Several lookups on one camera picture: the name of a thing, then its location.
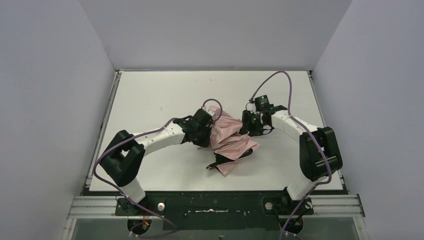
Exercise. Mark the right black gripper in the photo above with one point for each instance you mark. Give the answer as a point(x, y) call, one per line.
point(249, 123)

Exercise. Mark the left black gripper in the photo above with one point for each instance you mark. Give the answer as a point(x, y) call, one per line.
point(205, 131)

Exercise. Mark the pink folding umbrella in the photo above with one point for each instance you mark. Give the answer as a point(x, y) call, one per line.
point(228, 145)

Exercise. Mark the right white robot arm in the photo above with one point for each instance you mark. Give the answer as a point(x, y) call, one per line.
point(319, 153)

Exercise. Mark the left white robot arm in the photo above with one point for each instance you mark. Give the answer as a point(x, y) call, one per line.
point(123, 156)

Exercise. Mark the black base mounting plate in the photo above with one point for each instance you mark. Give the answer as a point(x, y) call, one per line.
point(215, 210)

